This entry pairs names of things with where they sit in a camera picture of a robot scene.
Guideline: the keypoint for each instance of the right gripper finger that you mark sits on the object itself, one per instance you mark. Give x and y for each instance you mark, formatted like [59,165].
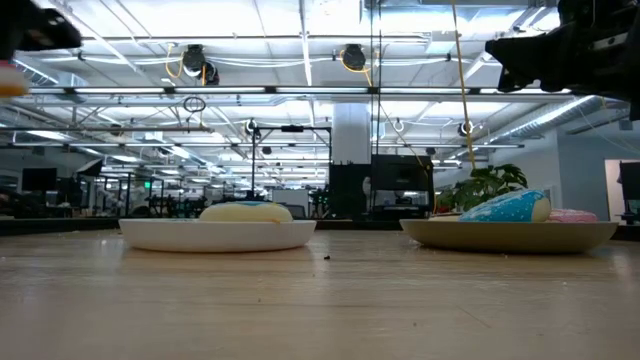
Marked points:
[530,60]

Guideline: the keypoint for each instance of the blue iced donut coloured sprinkles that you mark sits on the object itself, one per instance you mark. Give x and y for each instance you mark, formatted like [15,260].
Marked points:
[505,207]

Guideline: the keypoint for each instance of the pink iced donut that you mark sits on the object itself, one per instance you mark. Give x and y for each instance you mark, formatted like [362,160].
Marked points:
[572,216]

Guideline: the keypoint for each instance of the cream donut pale blue icing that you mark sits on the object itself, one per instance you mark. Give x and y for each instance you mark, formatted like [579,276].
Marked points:
[245,213]

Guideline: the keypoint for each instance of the grey ceiling pipe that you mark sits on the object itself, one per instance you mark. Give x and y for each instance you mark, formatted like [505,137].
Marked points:
[100,128]

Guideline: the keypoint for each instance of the green potted plant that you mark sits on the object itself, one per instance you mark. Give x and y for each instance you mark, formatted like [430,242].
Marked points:
[487,185]

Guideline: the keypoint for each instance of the dark monitor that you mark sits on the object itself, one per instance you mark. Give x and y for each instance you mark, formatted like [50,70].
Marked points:
[39,179]

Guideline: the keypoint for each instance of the black cabinet with window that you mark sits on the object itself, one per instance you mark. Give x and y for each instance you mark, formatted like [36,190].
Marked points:
[400,172]

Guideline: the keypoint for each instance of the brown plate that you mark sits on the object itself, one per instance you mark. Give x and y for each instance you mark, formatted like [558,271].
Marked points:
[510,237]

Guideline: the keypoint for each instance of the white pillar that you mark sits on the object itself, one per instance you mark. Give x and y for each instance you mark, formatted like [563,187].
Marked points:
[351,132]

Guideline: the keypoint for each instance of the white plate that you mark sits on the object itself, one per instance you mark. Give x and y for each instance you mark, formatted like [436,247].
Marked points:
[215,237]

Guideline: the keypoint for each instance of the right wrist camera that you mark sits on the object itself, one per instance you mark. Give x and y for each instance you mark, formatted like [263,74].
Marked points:
[600,12]

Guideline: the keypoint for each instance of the silver ceiling duct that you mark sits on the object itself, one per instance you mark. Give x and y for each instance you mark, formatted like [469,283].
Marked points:
[565,115]

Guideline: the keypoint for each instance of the long ceiling light rail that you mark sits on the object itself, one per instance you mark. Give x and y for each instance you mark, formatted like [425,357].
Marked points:
[220,90]

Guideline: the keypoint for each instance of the black stand frame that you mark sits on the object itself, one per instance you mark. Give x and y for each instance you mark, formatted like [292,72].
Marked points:
[253,160]

